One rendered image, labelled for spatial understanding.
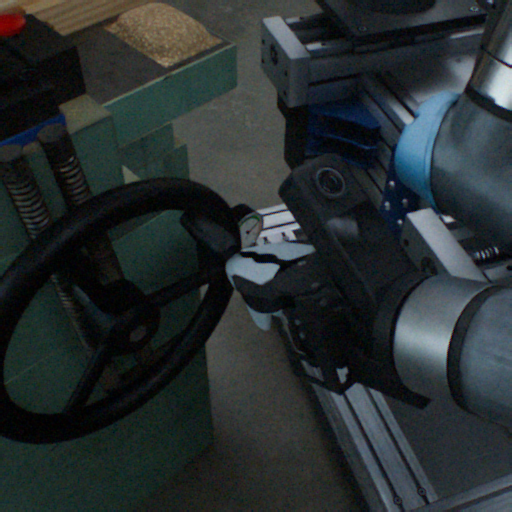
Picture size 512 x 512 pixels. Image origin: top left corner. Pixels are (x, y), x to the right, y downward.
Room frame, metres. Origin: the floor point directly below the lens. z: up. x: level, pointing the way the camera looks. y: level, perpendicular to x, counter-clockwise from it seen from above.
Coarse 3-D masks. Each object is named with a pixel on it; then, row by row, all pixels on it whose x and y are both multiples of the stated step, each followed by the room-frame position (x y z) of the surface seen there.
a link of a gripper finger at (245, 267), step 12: (228, 264) 0.36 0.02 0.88; (240, 264) 0.35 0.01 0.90; (252, 264) 0.34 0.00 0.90; (264, 264) 0.34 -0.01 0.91; (276, 264) 0.33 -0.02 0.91; (228, 276) 0.35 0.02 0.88; (252, 276) 0.32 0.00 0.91; (264, 276) 0.32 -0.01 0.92; (276, 276) 0.31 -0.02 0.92; (252, 312) 0.32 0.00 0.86; (276, 312) 0.30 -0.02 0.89; (264, 324) 0.31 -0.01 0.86
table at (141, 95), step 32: (96, 32) 0.72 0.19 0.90; (96, 64) 0.65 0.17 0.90; (128, 64) 0.65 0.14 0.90; (192, 64) 0.65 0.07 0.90; (224, 64) 0.68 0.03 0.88; (96, 96) 0.58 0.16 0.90; (128, 96) 0.59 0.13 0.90; (160, 96) 0.61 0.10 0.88; (192, 96) 0.64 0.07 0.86; (128, 128) 0.58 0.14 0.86
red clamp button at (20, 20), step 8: (0, 16) 0.51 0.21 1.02; (8, 16) 0.51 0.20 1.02; (16, 16) 0.51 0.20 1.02; (0, 24) 0.50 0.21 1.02; (8, 24) 0.50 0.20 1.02; (16, 24) 0.50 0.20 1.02; (24, 24) 0.51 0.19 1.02; (0, 32) 0.49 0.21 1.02; (8, 32) 0.49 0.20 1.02; (16, 32) 0.50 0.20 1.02
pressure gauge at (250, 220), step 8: (232, 208) 0.63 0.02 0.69; (240, 208) 0.63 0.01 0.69; (248, 208) 0.63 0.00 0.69; (240, 216) 0.62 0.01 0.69; (248, 216) 0.62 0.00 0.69; (256, 216) 0.63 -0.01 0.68; (240, 224) 0.61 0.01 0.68; (248, 224) 0.62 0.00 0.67; (256, 232) 0.63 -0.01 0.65; (248, 240) 0.62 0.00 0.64; (256, 240) 0.62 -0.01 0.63
